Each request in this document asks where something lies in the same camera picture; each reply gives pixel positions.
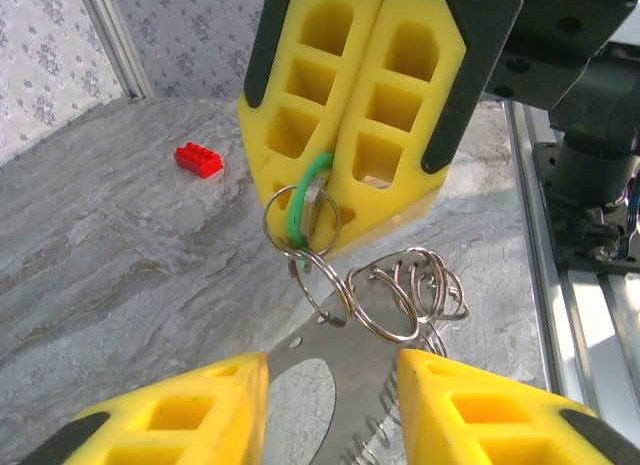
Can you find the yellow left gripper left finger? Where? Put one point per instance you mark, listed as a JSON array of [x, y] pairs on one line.
[[200, 435]]

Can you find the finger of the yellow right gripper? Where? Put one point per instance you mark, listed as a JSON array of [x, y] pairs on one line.
[[280, 50], [430, 185]]

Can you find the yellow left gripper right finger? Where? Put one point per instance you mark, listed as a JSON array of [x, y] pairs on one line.
[[450, 400]]

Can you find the steel plate with key rings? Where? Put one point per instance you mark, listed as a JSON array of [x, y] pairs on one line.
[[360, 350]]

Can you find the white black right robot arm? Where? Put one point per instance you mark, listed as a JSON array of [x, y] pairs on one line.
[[600, 150]]

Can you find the red toy brick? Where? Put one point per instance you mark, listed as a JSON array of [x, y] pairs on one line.
[[199, 161]]

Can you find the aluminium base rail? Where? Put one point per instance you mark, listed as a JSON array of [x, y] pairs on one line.
[[575, 310]]

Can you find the aluminium frame post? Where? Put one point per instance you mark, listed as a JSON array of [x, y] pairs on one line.
[[115, 40]]

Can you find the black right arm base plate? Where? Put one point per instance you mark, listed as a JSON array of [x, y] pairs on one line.
[[590, 250]]

